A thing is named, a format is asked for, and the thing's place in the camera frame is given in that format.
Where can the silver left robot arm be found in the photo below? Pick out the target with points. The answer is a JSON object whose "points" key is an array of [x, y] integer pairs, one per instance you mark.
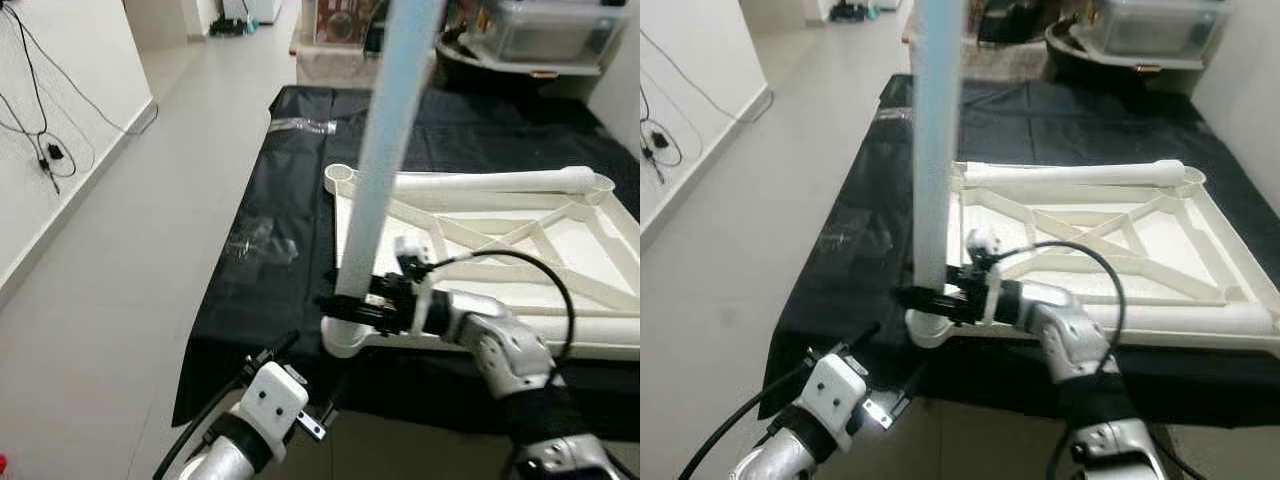
{"points": [[770, 465], [225, 465]]}

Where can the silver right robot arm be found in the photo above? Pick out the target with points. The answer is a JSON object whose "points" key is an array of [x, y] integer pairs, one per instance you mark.
{"points": [[1070, 330], [500, 340]]}

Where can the white plastic children table top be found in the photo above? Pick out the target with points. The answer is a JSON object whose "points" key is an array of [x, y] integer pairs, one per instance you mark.
{"points": [[590, 250], [1180, 240]]}

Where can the black tablecloth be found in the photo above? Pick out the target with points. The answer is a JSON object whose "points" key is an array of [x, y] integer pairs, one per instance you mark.
{"points": [[830, 320], [250, 330]]}

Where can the crumpled clear tape patch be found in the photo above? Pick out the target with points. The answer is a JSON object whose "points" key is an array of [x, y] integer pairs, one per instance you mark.
{"points": [[260, 240], [850, 230]]}

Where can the clear tape strip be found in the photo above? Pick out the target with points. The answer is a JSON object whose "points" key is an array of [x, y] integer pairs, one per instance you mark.
{"points": [[300, 125], [895, 115]]}

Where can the beige patterned cloth bench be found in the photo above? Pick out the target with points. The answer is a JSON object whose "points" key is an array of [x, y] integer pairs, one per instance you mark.
{"points": [[1000, 62], [330, 65]]}

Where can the black plastic bag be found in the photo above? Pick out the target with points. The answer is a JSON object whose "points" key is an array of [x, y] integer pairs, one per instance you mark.
{"points": [[1010, 22]]}

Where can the black power adapter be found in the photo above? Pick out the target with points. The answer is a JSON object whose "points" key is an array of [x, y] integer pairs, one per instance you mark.
{"points": [[660, 138], [55, 153]]}

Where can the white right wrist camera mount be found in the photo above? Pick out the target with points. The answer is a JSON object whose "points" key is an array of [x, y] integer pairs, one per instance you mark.
{"points": [[410, 250], [982, 242]]}

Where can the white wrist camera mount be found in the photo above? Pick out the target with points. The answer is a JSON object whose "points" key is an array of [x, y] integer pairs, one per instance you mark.
{"points": [[270, 400], [410, 250], [830, 390], [982, 242]]}

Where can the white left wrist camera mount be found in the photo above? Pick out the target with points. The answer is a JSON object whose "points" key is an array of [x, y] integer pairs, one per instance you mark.
{"points": [[830, 390], [270, 400]]}

